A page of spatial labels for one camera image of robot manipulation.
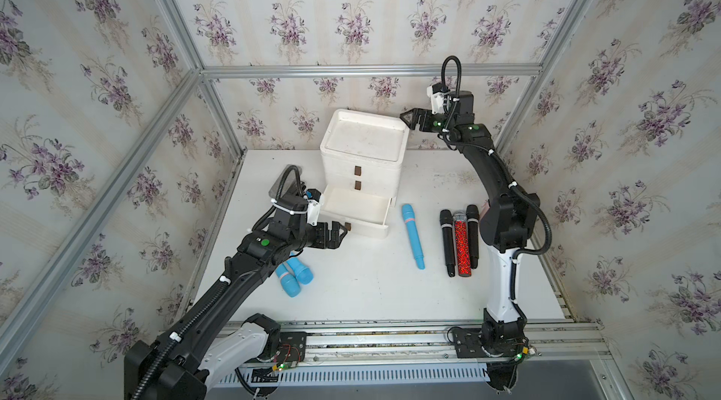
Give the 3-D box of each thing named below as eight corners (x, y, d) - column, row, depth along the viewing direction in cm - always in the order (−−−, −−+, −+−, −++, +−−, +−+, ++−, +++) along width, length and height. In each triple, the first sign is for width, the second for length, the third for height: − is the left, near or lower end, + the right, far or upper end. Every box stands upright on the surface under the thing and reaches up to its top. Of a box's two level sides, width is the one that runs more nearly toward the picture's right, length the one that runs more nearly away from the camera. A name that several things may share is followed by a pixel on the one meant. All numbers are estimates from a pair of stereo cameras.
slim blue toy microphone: (415, 270, 88) (417, 267, 86) (401, 208, 103) (402, 204, 102) (426, 269, 88) (428, 266, 87) (410, 207, 104) (411, 203, 102)
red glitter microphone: (457, 275, 88) (461, 270, 84) (452, 216, 102) (456, 210, 98) (470, 277, 87) (474, 272, 84) (463, 218, 101) (467, 211, 98)
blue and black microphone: (446, 275, 87) (448, 273, 85) (439, 212, 103) (441, 208, 101) (459, 277, 87) (461, 274, 85) (450, 213, 102) (451, 209, 100)
